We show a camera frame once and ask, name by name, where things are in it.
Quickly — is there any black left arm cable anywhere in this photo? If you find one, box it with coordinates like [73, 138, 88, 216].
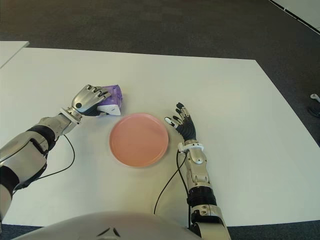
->
[12, 134, 76, 193]

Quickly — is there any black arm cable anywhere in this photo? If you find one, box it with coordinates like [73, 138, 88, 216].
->
[153, 149, 191, 230]
[12, 134, 76, 193]

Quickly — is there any grey robot torso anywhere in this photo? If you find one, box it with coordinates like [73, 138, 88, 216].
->
[11, 211, 201, 240]

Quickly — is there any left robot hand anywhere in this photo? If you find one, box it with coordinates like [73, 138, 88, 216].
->
[71, 84, 113, 117]

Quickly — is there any pink round plate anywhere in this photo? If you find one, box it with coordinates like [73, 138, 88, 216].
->
[109, 112, 170, 168]

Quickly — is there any adjacent white table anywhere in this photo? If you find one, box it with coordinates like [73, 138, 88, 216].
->
[0, 41, 30, 70]

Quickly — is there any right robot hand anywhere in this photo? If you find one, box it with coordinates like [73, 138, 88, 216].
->
[164, 101, 197, 142]

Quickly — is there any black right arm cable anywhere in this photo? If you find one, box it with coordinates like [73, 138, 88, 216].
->
[153, 149, 191, 230]

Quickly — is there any purple tissue pack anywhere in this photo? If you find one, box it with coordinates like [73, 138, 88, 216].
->
[96, 84, 124, 116]

